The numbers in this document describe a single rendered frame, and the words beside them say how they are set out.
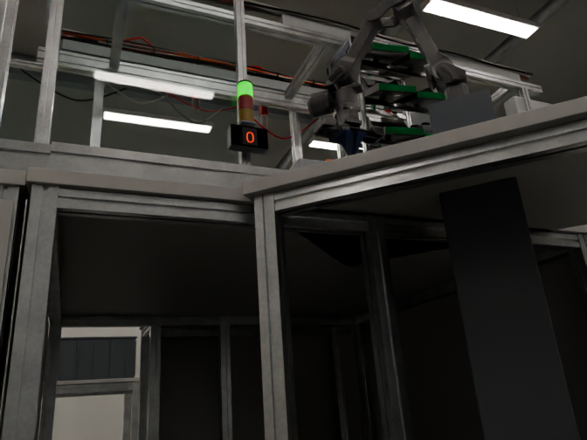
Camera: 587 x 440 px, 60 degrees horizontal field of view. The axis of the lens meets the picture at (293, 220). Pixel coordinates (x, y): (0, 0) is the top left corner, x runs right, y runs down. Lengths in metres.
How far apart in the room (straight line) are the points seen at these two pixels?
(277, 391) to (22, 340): 0.44
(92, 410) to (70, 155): 10.68
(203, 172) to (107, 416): 10.69
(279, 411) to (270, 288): 0.23
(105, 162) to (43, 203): 0.18
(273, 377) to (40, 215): 0.52
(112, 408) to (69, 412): 0.81
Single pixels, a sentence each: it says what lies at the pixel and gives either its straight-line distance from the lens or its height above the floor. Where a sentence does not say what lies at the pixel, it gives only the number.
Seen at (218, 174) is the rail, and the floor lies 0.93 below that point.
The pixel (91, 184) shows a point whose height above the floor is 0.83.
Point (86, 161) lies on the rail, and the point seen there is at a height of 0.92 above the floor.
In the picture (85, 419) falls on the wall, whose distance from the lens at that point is 11.71.
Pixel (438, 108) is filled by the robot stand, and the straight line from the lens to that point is 1.26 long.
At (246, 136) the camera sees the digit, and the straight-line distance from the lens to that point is 1.59.
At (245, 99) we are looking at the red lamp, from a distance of 1.67.
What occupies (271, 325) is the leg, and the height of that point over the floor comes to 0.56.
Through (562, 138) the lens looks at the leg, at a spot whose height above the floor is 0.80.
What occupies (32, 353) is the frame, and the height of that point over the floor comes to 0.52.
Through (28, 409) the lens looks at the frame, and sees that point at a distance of 0.97.
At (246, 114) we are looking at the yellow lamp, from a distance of 1.64.
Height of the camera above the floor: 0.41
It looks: 20 degrees up
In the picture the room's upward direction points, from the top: 4 degrees counter-clockwise
